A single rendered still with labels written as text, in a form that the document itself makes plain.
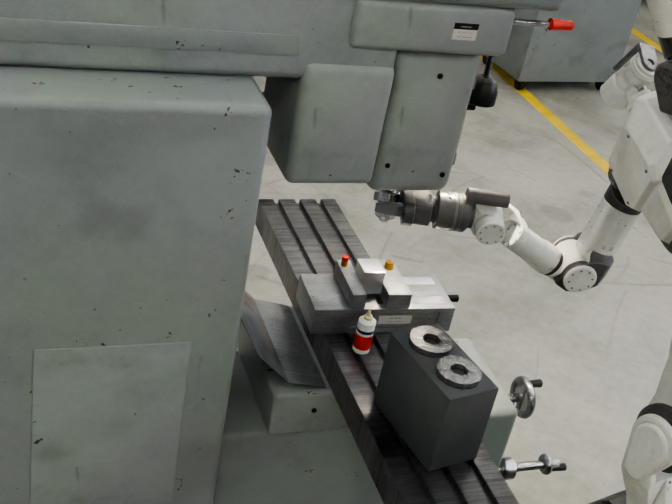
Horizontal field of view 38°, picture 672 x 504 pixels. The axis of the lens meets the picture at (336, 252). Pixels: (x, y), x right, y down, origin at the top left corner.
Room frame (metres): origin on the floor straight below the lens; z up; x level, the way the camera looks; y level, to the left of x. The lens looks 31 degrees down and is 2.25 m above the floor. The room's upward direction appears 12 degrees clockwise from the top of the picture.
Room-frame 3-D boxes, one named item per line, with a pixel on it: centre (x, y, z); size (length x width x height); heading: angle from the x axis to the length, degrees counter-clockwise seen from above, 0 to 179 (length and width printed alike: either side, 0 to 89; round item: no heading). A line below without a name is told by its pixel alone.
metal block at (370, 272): (1.97, -0.09, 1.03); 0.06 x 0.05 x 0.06; 21
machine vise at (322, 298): (1.98, -0.12, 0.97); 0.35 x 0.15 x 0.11; 111
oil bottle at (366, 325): (1.83, -0.10, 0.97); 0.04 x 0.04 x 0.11
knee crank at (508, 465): (2.05, -0.63, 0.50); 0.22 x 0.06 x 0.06; 114
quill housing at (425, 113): (1.96, -0.09, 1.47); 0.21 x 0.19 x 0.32; 24
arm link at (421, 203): (1.97, -0.18, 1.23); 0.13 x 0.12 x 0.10; 6
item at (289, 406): (1.96, -0.09, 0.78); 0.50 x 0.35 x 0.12; 114
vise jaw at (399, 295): (1.99, -0.14, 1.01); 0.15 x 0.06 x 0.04; 21
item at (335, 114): (1.89, 0.09, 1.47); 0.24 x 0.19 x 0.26; 24
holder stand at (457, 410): (1.60, -0.25, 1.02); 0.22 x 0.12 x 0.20; 34
